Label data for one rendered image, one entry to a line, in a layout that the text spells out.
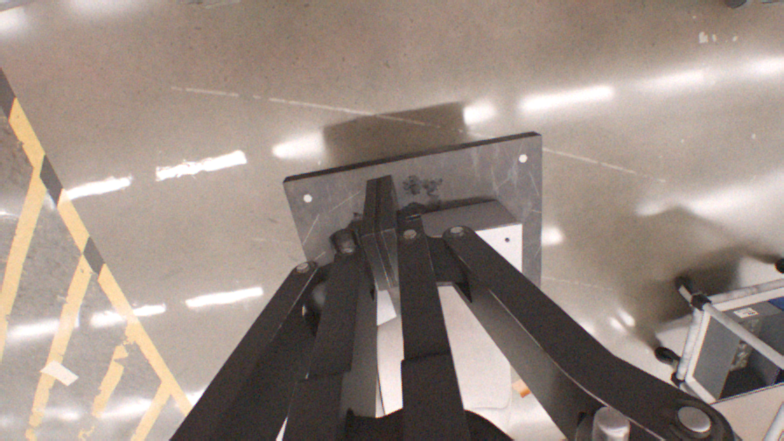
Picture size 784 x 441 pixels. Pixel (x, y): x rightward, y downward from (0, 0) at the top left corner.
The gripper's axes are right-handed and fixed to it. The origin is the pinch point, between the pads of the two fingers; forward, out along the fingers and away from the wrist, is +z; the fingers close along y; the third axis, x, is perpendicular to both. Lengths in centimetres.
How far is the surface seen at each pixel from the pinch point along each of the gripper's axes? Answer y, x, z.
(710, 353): 87, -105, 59
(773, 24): 110, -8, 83
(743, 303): 100, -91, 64
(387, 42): 4, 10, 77
